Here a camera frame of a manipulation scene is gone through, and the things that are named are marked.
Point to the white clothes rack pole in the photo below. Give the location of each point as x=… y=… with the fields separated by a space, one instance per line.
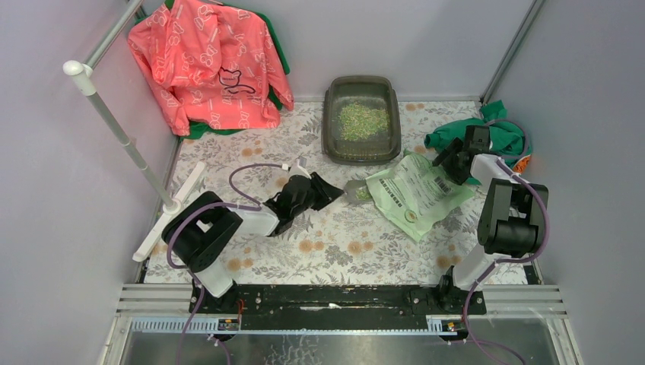
x=172 y=204

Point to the green cat litter bag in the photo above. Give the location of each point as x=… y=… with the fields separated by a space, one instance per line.
x=414 y=194

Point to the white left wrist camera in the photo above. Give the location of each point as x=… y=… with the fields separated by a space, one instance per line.
x=298 y=168

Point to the green garment behind jacket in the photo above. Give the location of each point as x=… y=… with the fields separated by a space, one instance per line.
x=232 y=128

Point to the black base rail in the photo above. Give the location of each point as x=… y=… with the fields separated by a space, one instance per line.
x=265 y=307

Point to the metal litter scoop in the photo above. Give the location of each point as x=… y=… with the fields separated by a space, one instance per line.
x=357 y=192

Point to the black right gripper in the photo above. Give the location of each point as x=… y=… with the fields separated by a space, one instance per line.
x=457 y=177

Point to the green cat litter pile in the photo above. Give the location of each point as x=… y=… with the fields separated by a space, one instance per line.
x=358 y=122

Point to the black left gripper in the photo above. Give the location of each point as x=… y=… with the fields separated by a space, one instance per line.
x=311 y=190

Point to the grey plastic litter box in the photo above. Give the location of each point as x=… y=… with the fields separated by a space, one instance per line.
x=369 y=90

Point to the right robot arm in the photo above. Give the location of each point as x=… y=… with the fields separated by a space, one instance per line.
x=513 y=224

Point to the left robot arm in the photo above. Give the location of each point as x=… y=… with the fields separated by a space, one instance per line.
x=199 y=234

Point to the pink hooded jacket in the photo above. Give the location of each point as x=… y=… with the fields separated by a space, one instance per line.
x=211 y=65

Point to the floral patterned mat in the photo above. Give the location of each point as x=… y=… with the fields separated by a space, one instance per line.
x=341 y=244

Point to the crumpled green garment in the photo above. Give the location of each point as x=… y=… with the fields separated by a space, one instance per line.
x=508 y=140

